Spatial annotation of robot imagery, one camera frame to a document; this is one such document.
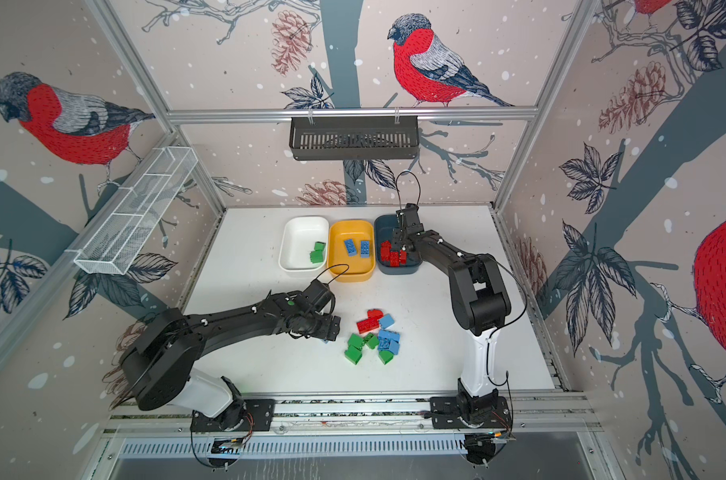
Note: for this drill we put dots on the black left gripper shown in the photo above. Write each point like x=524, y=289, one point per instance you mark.
x=328, y=330

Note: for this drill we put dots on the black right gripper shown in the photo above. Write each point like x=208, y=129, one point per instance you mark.
x=397, y=235

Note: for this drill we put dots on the red long lego brick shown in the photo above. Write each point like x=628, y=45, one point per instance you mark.
x=399, y=258

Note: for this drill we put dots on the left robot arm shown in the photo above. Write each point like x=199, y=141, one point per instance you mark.
x=159, y=366

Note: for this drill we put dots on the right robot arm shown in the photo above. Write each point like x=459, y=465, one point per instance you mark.
x=479, y=301

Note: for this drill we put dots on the dark teal plastic bin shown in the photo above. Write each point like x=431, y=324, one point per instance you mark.
x=383, y=230

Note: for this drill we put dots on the green lego brick front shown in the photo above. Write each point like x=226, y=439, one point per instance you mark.
x=353, y=354

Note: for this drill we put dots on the yellow plastic bin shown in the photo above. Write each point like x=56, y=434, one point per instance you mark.
x=343, y=267

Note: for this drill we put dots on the red lego brick low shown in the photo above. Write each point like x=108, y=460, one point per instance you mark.
x=371, y=322

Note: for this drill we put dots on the light blue small lego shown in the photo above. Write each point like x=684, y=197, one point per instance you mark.
x=386, y=321

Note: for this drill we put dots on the white plastic bin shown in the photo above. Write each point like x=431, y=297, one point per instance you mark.
x=299, y=237

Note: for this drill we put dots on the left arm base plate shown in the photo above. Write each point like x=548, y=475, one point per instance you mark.
x=249, y=414

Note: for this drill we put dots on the black wire shelf basket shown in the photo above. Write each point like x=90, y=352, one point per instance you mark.
x=354, y=138

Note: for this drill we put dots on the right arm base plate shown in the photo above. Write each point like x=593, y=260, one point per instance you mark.
x=450, y=413

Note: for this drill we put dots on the white wire mesh basket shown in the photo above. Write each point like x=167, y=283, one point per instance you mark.
x=119, y=239

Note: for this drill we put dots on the aluminium front rail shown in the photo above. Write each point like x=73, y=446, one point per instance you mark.
x=531, y=411

